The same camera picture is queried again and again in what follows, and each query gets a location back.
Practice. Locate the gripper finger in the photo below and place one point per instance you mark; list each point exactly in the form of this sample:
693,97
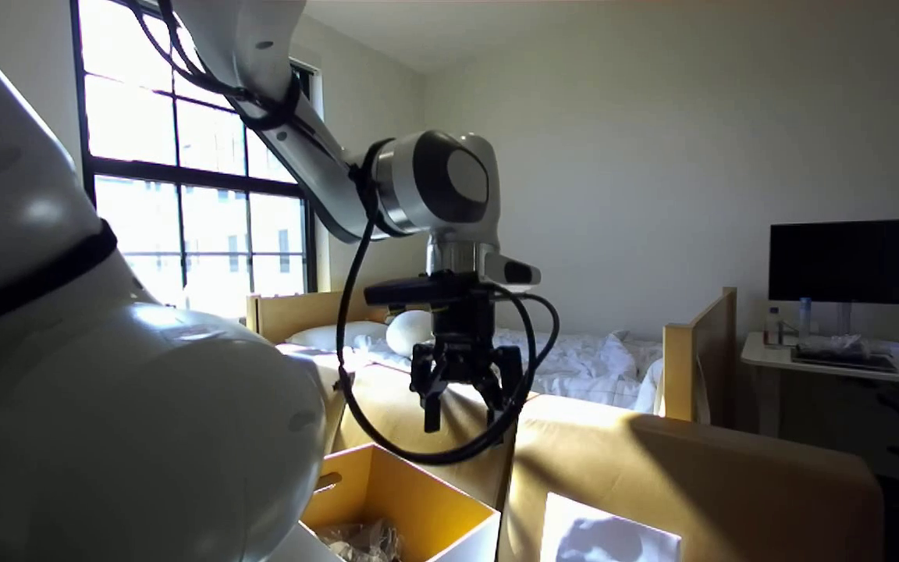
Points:
500,382
430,382

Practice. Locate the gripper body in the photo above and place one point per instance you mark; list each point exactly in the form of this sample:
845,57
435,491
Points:
463,324

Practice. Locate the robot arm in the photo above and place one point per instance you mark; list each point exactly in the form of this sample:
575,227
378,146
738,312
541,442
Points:
106,406

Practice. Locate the open cardboard box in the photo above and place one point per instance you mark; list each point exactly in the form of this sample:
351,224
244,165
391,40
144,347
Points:
406,499

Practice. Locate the large closed cardboard box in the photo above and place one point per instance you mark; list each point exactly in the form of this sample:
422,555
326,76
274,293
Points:
730,484

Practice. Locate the round white pillow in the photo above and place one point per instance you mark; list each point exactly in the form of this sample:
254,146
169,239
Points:
406,332

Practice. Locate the white crumpled blanket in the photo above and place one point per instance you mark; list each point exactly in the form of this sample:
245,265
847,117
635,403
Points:
590,363

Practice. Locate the flat white pillow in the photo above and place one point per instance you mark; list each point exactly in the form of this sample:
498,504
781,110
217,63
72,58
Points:
332,334

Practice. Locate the clear plastic bag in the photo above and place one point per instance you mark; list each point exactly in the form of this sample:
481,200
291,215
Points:
362,542

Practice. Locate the wooden bed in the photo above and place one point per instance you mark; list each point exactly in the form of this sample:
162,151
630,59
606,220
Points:
699,351

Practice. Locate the small bottle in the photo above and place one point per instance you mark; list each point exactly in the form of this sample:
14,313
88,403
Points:
772,328

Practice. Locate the window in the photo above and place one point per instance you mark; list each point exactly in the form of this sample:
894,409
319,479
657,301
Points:
200,195

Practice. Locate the clear bottle blue cap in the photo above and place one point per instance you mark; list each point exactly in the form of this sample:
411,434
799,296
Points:
804,316

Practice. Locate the dark tray with plastic wrap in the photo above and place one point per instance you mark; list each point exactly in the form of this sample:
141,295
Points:
840,353

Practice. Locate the monitor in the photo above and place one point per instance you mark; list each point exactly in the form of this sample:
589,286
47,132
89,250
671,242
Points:
859,261

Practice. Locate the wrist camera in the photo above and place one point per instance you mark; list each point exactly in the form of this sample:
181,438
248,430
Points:
406,290

